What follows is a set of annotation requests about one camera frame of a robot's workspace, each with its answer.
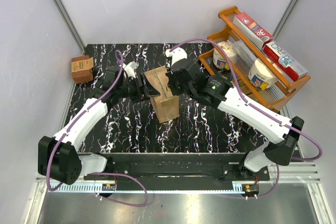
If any red cleaning pad pack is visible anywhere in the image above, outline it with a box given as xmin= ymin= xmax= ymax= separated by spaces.
xmin=71 ymin=55 xmax=94 ymax=84

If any beige cleaning pad pack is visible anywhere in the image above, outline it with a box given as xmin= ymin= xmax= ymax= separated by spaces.
xmin=248 ymin=93 xmax=260 ymax=102
xmin=238 ymin=79 xmax=251 ymax=95

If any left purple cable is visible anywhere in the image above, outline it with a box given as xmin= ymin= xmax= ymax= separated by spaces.
xmin=46 ymin=49 xmax=150 ymax=206

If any red white toothpaste box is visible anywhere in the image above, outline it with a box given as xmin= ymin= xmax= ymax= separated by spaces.
xmin=233 ymin=12 xmax=273 ymax=50

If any red silver toothpaste box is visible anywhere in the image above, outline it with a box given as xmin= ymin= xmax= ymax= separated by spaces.
xmin=263 ymin=41 xmax=308 ymax=81

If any upper beige cleaning pad pack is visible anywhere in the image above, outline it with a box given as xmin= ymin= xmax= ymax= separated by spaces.
xmin=238 ymin=79 xmax=251 ymax=95

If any lower beige cleaning pad pack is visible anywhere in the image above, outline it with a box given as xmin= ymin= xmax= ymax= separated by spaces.
xmin=248 ymin=93 xmax=260 ymax=102

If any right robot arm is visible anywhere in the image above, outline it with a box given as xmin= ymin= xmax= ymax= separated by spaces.
xmin=166 ymin=59 xmax=304 ymax=180

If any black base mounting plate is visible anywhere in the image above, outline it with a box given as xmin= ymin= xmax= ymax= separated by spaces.
xmin=83 ymin=152 xmax=271 ymax=192

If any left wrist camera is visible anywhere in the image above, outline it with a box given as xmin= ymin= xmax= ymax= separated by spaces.
xmin=123 ymin=61 xmax=139 ymax=78

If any brown cardboard express box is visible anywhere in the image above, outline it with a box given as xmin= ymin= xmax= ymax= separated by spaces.
xmin=145 ymin=66 xmax=180 ymax=123

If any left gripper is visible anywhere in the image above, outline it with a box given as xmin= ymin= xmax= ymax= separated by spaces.
xmin=117 ymin=73 xmax=160 ymax=103

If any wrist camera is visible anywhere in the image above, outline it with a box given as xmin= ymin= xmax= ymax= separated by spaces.
xmin=165 ymin=47 xmax=187 ymax=67
xmin=123 ymin=61 xmax=139 ymax=78

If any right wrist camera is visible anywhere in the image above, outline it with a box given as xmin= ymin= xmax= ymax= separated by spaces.
xmin=165 ymin=47 xmax=187 ymax=67

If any right toilet paper roll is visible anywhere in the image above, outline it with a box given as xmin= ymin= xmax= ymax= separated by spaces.
xmin=248 ymin=59 xmax=278 ymax=90

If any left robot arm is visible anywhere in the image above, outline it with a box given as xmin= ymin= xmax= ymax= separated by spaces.
xmin=38 ymin=67 xmax=160 ymax=185

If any orange wooden shelf rack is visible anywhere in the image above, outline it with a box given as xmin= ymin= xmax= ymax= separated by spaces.
xmin=199 ymin=6 xmax=310 ymax=112

